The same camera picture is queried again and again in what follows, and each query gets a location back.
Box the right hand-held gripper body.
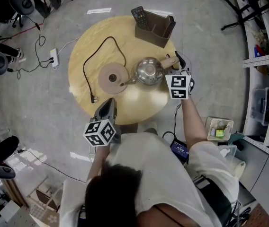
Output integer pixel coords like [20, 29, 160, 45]
[165, 70, 195, 101]

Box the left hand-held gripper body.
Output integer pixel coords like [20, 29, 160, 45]
[83, 116, 122, 148]

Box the stainless steel electric kettle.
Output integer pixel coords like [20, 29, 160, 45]
[119, 54, 180, 87]

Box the beige round kettle base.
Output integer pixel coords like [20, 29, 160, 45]
[99, 64, 128, 95]

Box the person's left forearm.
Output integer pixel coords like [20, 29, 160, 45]
[87, 144, 113, 182]

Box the person's right forearm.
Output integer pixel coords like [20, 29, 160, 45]
[179, 96, 208, 151]

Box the brown desk organizer box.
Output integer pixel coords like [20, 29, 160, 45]
[134, 9, 177, 49]

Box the round wooden table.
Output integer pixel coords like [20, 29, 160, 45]
[68, 15, 177, 125]

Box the black remote control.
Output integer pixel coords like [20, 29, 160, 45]
[131, 6, 151, 32]

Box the white slotted basket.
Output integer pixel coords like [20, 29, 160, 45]
[206, 117, 234, 141]

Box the dark blue screen device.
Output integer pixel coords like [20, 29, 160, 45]
[170, 138, 188, 160]

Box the person's white shirt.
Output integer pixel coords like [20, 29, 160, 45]
[59, 132, 240, 227]

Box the white power strip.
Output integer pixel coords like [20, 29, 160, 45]
[50, 48, 60, 70]

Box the white shelf unit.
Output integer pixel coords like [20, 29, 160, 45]
[230, 0, 269, 165]

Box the clear plastic shelf bin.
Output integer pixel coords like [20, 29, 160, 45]
[250, 87, 269, 126]

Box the clear plastic storage box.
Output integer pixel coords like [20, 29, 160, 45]
[217, 143, 238, 160]

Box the checkered cushion with flower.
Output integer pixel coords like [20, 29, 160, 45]
[29, 201, 61, 227]

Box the cream lidded bucket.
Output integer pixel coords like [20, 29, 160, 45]
[233, 159, 246, 178]

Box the grey metal cabinet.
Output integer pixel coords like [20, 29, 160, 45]
[240, 136, 269, 207]

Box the round kettle base with cord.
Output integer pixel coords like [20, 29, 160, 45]
[82, 36, 127, 104]

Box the black desk frame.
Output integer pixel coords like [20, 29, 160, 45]
[216, 0, 269, 32]

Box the long white cable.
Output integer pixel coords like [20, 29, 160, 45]
[57, 36, 81, 56]

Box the wooden stool frame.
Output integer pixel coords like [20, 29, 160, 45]
[27, 174, 64, 211]

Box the black bag with grey strap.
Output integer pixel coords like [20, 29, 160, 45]
[193, 175, 239, 227]

